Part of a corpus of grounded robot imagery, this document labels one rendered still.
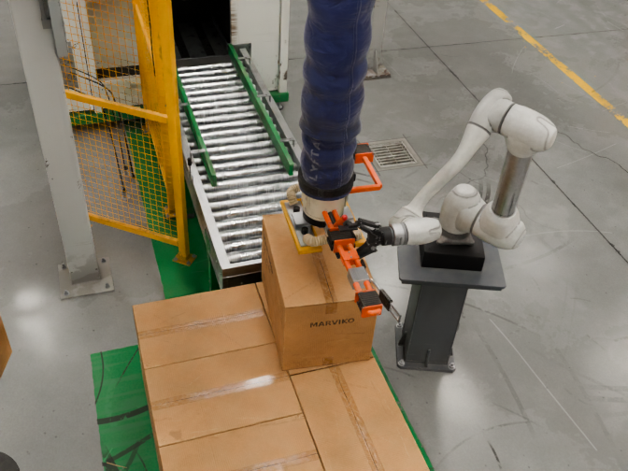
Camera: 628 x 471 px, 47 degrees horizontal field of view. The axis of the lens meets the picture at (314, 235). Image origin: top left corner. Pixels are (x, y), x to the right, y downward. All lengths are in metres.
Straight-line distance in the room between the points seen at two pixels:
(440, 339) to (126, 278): 1.88
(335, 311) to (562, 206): 2.76
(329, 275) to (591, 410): 1.72
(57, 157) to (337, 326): 1.72
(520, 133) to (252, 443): 1.60
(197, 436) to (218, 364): 0.37
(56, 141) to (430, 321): 2.10
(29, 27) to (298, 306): 1.73
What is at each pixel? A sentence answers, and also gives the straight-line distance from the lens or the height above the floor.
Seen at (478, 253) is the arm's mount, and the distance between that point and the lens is 3.45.
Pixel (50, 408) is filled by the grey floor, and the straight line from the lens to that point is 3.89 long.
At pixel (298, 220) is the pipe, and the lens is 2.97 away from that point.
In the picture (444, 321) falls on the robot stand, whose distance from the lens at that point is 3.78.
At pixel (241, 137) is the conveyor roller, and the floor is 0.55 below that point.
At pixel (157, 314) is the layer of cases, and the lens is 3.45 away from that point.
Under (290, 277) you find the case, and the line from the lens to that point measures 3.02.
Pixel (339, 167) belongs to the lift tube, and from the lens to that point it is 2.76.
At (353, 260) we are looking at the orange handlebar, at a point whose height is 1.24.
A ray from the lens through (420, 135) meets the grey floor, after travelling 5.82.
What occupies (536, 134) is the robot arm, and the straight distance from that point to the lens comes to 2.86.
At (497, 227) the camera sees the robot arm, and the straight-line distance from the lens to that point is 3.25.
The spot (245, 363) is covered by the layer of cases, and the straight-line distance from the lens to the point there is 3.23.
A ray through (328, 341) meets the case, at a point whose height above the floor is 0.70.
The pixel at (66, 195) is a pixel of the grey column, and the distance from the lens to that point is 4.03.
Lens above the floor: 3.04
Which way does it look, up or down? 40 degrees down
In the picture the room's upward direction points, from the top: 4 degrees clockwise
